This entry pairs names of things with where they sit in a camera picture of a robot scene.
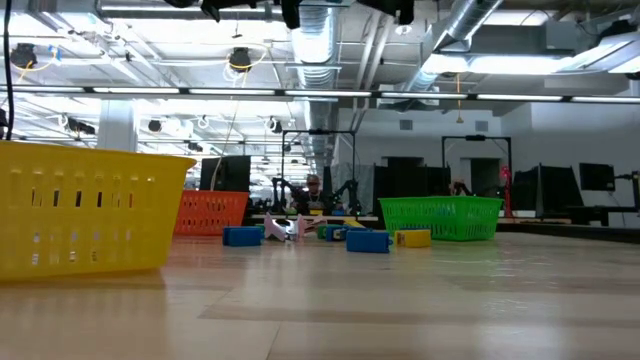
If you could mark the black background robot arm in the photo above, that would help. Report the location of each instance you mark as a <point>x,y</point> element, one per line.
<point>277,192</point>
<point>350,192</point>

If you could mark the green plastic basket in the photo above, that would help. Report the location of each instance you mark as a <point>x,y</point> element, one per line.
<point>450,217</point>

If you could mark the long ceiling light strip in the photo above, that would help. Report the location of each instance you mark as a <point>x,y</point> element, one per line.
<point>230,91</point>

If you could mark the black gantry frame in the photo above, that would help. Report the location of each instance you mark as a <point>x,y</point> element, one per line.
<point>475,137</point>
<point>317,132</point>

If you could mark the black partition panels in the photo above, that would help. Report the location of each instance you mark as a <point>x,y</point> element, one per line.
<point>410,180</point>

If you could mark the yellow mini stapler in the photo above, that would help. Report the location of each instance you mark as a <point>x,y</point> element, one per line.
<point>354,224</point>
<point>414,239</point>

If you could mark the yellow plastic basket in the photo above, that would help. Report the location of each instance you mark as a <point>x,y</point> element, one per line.
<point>100,225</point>

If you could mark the black monitor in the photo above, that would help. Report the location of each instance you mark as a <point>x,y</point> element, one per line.
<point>597,176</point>
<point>225,173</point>

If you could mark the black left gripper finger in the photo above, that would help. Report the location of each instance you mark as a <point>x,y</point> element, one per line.
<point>291,12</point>

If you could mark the silver round ventilation duct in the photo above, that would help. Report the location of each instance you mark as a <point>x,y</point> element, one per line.
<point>465,20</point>
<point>315,45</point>

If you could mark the red hanging object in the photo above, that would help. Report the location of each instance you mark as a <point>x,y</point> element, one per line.
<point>506,175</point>

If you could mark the orange plastic basket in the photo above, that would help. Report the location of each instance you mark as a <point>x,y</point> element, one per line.
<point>210,212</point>

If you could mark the black ceiling camera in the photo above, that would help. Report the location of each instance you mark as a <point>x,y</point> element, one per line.
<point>22,55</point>
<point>240,59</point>

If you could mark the person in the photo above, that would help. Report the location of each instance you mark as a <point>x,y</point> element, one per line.
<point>461,189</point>
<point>312,200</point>

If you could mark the white pillar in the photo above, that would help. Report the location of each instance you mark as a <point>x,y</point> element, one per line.
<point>117,125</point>

